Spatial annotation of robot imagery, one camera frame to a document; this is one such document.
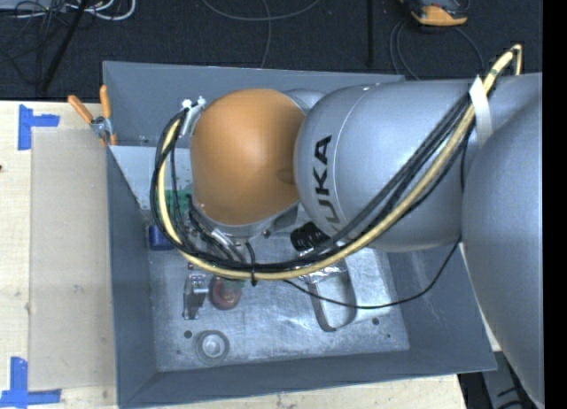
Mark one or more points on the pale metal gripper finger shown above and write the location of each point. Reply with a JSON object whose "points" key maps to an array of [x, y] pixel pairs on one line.
{"points": [[193, 303]]}

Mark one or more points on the red toy fruit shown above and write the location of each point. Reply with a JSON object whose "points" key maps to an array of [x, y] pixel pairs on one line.
{"points": [[223, 294]]}

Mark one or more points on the clear glass cup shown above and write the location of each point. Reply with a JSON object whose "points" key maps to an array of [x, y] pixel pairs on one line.
{"points": [[212, 347]]}

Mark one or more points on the grey metal bin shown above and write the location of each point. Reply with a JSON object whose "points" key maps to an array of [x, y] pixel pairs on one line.
{"points": [[283, 323]]}

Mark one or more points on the pale flat board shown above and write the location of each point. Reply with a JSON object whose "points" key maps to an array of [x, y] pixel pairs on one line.
{"points": [[66, 243]]}

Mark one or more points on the black cylinder on white bracket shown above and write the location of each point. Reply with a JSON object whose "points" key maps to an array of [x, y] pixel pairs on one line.
{"points": [[308, 236]]}

